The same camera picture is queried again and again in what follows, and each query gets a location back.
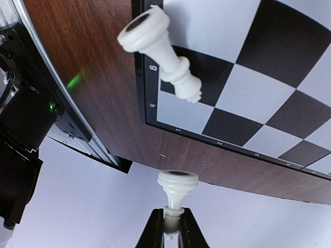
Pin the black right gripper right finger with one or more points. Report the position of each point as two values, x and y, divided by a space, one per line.
190 235

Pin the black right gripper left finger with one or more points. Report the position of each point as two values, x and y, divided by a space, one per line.
153 233

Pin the black white chess board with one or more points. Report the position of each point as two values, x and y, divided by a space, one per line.
265 72

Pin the white queen chess piece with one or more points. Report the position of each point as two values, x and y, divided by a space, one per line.
148 34

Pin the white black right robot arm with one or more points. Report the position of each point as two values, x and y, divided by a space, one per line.
19 174

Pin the front aluminium rail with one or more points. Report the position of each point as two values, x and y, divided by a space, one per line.
15 12

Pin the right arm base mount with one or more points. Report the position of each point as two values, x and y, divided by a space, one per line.
39 103

